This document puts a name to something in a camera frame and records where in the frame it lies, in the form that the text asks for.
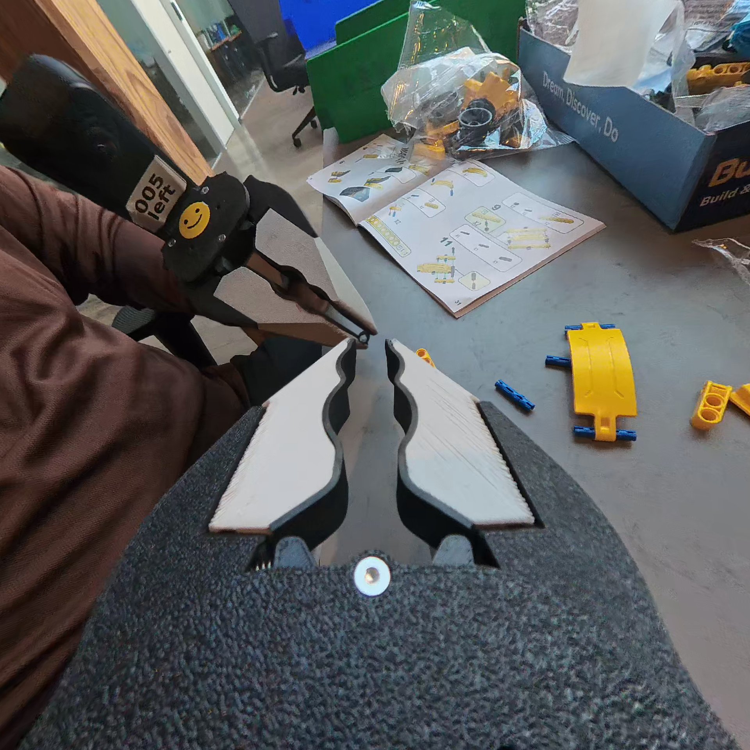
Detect black office chair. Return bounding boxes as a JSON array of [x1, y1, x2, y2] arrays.
[[258, 32, 320, 147]]

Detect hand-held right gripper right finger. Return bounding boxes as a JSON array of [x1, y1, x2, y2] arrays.
[[384, 339, 537, 553]]

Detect black chair armrest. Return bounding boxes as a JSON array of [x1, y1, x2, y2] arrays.
[[111, 305, 218, 370]]

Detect blue cardboard kit box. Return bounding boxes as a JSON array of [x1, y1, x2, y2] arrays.
[[518, 18, 750, 232]]

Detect large white label parts bag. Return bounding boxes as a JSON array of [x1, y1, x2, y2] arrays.
[[524, 0, 750, 132]]

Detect clear bag of small pins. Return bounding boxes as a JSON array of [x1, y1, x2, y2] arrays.
[[691, 237, 750, 282]]

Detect yellow short holed beam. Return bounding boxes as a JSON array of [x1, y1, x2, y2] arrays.
[[690, 381, 733, 431]]

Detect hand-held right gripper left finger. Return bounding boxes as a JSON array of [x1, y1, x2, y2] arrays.
[[208, 339, 357, 550]]

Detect clear bag of yellow beams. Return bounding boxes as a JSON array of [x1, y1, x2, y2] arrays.
[[381, 0, 575, 162]]

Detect person's black pants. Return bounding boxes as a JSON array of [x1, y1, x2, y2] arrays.
[[231, 337, 323, 408]]

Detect person's brown shirt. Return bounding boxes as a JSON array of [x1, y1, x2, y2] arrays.
[[0, 234, 253, 745]]

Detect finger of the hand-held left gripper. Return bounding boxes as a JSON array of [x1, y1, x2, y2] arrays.
[[254, 210, 379, 336], [212, 266, 371, 350]]

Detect open instruction booklet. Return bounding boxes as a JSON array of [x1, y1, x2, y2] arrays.
[[306, 134, 606, 319]]

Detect yellow panel brick blue pin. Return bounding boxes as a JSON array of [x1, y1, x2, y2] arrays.
[[565, 322, 638, 441]]

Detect green plastic bin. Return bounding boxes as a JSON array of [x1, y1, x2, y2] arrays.
[[306, 14, 411, 144], [335, 0, 528, 65]]

